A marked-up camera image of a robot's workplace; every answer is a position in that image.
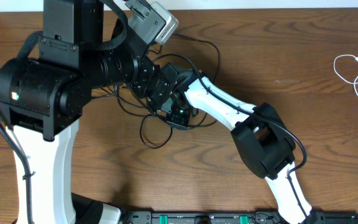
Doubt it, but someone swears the thin black cable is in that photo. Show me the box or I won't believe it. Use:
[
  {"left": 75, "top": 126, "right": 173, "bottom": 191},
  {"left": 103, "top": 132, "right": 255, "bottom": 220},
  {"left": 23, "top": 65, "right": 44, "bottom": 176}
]
[{"left": 91, "top": 32, "right": 222, "bottom": 150}]

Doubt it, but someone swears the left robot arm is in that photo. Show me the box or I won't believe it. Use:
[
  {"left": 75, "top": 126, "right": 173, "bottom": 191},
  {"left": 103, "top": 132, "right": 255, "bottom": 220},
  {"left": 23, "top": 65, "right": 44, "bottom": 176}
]
[{"left": 0, "top": 0, "right": 178, "bottom": 223}]

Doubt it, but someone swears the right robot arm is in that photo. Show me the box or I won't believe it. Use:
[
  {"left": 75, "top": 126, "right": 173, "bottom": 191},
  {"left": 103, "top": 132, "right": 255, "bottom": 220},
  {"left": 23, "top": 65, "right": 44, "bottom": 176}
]
[{"left": 162, "top": 63, "right": 314, "bottom": 223}]

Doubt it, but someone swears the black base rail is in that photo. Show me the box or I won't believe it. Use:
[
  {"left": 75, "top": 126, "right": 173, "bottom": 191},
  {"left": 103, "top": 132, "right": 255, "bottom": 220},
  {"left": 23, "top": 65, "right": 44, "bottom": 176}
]
[{"left": 126, "top": 211, "right": 358, "bottom": 224}]

